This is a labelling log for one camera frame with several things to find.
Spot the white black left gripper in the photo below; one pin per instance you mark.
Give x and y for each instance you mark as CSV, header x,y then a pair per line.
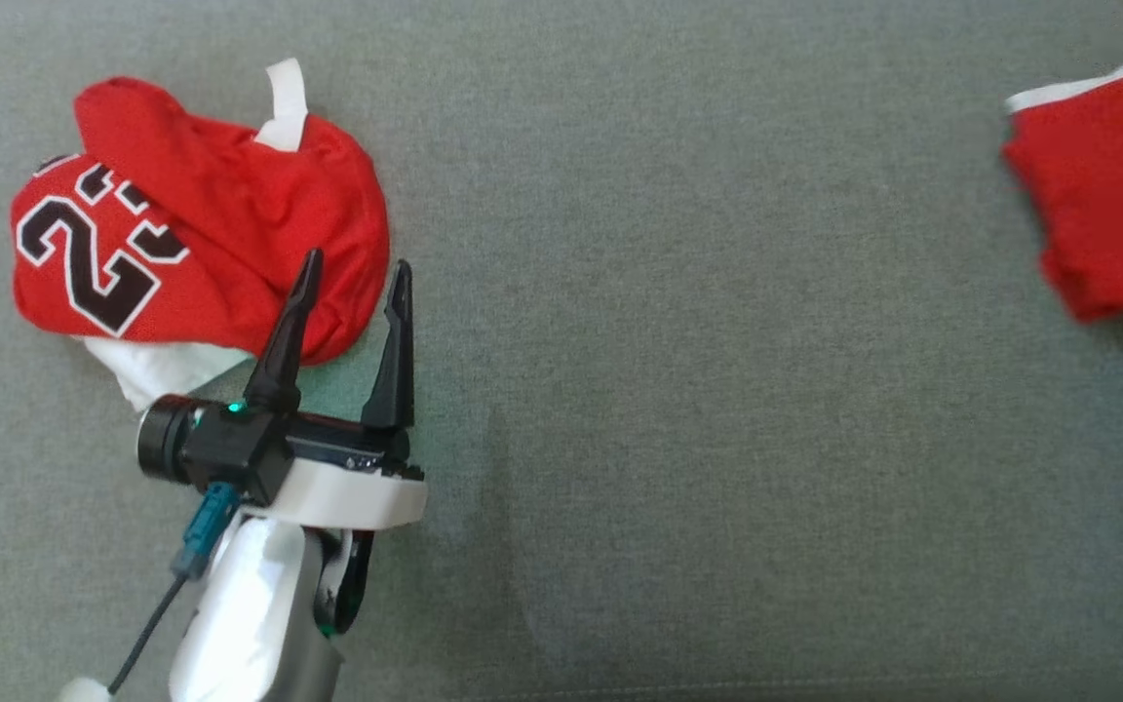
x,y
357,487

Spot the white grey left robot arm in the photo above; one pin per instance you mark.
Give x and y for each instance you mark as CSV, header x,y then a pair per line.
x,y
250,614

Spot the red number 23 jersey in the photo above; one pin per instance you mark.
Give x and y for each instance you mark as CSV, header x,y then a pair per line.
x,y
259,214

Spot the red shorts with white trim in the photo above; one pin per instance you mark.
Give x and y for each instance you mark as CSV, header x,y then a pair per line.
x,y
1117,195

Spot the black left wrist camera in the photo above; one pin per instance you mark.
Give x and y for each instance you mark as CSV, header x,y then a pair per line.
x,y
215,448

